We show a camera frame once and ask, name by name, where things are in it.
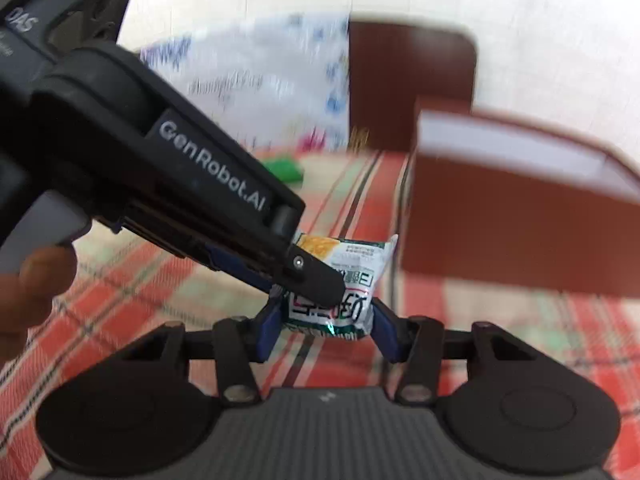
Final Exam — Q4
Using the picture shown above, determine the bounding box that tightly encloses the person's left hand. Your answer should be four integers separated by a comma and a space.
0, 220, 94, 362

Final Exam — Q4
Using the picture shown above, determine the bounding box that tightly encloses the brown cardboard box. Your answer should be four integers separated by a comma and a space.
401, 109, 640, 302

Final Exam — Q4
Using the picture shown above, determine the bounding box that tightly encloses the red plaid blanket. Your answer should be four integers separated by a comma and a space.
0, 147, 640, 480

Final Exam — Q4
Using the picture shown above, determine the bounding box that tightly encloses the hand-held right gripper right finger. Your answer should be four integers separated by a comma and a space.
369, 297, 540, 406

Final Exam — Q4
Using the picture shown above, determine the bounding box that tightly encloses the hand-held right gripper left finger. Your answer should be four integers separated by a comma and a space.
117, 285, 286, 406

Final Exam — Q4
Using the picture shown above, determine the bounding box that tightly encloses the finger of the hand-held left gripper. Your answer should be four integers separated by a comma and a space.
202, 240, 283, 298
272, 245, 347, 307

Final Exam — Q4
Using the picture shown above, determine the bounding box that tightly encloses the white green snack packet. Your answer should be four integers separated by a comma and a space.
281, 232, 401, 342

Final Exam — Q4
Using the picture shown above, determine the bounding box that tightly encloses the floral plastic package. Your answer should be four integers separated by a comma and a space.
139, 11, 352, 155

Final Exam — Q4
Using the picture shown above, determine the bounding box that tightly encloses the brown wooden board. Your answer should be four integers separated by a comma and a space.
347, 19, 479, 155

